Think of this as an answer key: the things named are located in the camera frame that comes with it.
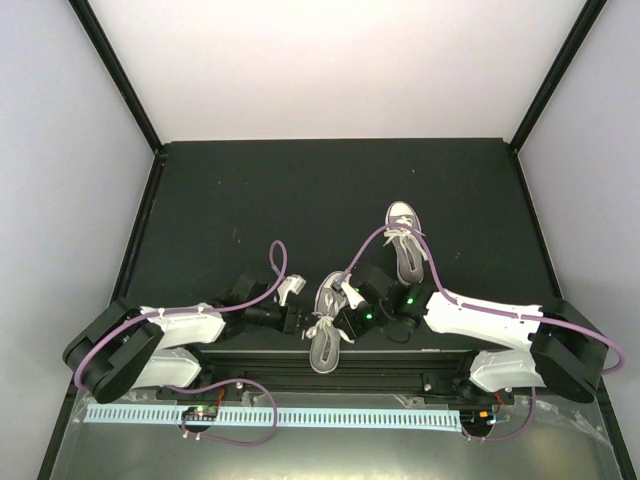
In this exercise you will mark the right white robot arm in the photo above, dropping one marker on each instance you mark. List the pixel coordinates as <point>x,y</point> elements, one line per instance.
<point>550,347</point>

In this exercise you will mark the right small circuit board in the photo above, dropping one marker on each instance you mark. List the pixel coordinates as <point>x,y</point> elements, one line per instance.
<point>486,416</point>

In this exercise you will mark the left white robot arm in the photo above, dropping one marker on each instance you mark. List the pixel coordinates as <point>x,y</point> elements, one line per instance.
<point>128,347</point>

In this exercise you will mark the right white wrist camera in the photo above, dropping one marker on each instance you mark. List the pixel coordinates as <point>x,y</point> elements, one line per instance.
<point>354,298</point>

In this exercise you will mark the right black frame post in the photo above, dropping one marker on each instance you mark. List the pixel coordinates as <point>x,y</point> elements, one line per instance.
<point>574,40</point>

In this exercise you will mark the white slotted cable duct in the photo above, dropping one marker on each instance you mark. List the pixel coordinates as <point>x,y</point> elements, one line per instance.
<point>283,417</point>

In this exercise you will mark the grey sneaker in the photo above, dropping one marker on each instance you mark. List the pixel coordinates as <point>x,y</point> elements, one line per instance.
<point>325,339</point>
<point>403,234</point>

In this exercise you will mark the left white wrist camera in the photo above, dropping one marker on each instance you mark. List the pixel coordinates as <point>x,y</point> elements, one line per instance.
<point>291,285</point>

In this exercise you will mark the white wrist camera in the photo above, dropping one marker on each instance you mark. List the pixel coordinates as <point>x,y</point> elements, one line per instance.
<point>291,285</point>
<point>354,298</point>

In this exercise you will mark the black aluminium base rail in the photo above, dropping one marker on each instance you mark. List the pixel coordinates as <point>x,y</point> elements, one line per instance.
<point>439,378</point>

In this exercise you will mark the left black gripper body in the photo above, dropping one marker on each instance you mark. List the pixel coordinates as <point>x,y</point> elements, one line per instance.
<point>289,319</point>

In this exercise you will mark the left black frame post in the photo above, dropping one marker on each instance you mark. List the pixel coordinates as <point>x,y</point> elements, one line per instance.
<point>103,47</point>

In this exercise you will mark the black frame post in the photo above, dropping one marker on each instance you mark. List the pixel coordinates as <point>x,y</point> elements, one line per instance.
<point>574,40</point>
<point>103,47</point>

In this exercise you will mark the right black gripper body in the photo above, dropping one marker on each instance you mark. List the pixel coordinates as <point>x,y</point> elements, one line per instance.
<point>356,328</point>

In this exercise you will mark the small circuit board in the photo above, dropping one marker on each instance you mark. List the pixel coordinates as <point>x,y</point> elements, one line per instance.
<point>486,416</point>
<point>200,413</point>

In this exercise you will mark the left small circuit board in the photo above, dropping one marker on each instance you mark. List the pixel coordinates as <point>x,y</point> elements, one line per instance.
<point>200,413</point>

